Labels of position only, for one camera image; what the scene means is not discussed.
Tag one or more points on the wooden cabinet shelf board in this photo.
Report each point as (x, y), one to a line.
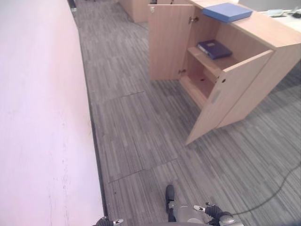
(207, 60)

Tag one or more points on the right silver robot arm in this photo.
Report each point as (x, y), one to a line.
(231, 220)

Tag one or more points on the dark object on desk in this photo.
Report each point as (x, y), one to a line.
(296, 12)

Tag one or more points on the light wooden office cabinet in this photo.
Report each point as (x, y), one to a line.
(263, 40)

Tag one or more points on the wooden cabinet door with latch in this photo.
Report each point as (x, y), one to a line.
(169, 42)

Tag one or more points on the low wooden background cabinet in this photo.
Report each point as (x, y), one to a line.
(138, 9)

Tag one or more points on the black wall baseboard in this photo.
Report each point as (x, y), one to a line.
(94, 131)

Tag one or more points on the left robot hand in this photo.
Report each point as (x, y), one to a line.
(105, 222)

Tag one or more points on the pale green paper sheet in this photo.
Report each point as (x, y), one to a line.
(278, 13)

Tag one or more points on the silver robot leg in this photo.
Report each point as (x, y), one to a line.
(188, 212)

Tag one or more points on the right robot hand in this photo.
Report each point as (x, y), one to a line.
(215, 212)

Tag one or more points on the metal cabinet door hinge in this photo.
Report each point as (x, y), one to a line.
(193, 19)

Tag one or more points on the light blue empty folder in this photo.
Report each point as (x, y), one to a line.
(227, 11)

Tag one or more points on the white desk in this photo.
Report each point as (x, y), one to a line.
(288, 22)

